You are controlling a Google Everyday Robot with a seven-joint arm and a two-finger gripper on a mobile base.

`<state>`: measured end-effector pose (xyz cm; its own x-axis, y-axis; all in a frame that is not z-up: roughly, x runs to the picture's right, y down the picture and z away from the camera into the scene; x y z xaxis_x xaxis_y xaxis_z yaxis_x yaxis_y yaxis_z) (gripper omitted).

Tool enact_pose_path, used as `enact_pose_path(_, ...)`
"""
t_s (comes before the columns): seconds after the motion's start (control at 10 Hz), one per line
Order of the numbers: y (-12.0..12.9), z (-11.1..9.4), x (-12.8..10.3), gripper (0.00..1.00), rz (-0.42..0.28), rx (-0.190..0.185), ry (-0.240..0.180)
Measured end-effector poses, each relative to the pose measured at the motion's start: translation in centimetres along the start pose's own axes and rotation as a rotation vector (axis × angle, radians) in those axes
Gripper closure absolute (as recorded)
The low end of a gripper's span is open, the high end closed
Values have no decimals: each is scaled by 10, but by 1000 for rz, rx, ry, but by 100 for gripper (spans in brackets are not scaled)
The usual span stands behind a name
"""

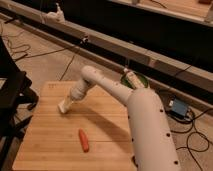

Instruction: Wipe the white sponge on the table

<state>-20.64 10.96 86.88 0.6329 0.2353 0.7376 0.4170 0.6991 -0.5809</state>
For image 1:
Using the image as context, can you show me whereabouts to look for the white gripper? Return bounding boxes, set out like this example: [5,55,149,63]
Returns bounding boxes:
[70,79,92,101]

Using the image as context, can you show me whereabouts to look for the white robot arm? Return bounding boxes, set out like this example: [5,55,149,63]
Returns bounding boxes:
[70,66,181,171]

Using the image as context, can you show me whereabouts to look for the green bowl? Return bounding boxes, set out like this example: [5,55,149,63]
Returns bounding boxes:
[120,72,149,89]

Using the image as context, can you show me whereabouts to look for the orange carrot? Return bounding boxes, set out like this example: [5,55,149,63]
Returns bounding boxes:
[78,129,89,152]

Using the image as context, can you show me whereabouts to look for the white bottle in bowl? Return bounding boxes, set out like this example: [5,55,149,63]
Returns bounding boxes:
[124,68,144,89]

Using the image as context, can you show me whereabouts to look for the wooden cutting board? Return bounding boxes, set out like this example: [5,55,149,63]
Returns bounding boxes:
[12,81,136,171]

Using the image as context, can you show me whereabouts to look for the blue power box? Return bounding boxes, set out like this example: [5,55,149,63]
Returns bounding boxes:
[169,98,189,118]

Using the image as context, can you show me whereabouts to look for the white clamp on rail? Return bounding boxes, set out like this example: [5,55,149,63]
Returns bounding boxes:
[46,4,65,23]

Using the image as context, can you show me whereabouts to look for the black cable by box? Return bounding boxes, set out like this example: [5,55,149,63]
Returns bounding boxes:
[165,106,213,171]

